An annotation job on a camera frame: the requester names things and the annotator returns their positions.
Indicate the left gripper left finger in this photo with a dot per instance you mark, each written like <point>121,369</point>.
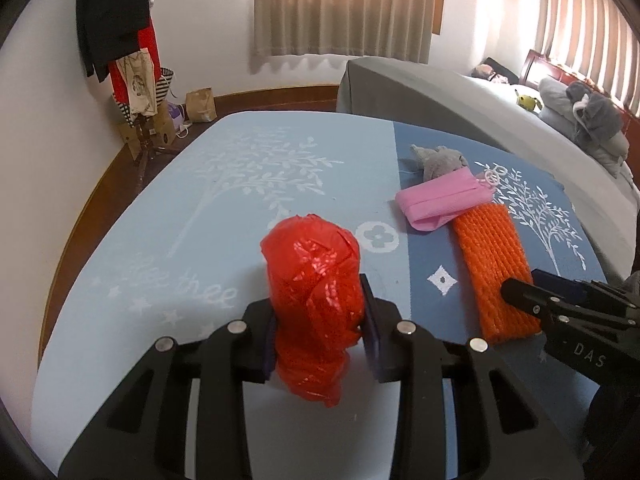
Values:
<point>140,430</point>

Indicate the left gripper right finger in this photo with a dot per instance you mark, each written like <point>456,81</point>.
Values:
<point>459,397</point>

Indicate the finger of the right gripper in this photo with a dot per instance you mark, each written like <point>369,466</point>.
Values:
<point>565,288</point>
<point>604,314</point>

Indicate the orange foam net sleeve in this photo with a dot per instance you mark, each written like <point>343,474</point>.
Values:
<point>492,253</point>

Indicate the pink face mask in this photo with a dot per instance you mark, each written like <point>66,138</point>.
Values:
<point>429,205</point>

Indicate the red plastic bag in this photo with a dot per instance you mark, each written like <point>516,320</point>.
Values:
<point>312,304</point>

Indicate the dark grey hoodie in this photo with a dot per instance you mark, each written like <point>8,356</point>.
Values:
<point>597,119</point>

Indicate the grey crumpled sock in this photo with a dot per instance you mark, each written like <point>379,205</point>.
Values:
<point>436,162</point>

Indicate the yellow plush toy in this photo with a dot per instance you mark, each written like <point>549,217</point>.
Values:
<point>527,102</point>

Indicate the blue tree pattern tablecloth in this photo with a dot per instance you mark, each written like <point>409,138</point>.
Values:
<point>262,196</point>

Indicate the grey bed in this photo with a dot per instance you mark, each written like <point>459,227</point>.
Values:
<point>431,97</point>

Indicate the red wooden headboard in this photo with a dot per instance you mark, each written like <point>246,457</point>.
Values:
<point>537,67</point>

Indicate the dark bag on bed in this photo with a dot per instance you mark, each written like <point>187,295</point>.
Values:
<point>494,72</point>

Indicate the beige right curtain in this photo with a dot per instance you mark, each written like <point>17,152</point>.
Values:
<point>594,40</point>

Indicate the beige curtain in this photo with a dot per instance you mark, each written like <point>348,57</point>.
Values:
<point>594,40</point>
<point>399,29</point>

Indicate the wooden coat rack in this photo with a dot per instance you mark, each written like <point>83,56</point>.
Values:
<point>148,150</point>

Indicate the cardboard box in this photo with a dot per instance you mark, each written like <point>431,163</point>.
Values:
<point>160,130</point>

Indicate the brown paper bag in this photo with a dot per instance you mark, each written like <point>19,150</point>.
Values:
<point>200,105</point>

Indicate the striped basket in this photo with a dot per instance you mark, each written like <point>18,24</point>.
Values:
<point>140,93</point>

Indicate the beige left curtain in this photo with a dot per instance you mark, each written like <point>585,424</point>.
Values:
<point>399,29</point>

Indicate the beige tote bag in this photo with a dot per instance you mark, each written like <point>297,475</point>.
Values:
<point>138,62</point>

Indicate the red hanging garment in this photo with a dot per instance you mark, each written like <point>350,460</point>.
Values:
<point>146,39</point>

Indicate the black hanging coat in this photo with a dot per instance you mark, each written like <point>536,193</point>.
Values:
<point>108,30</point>

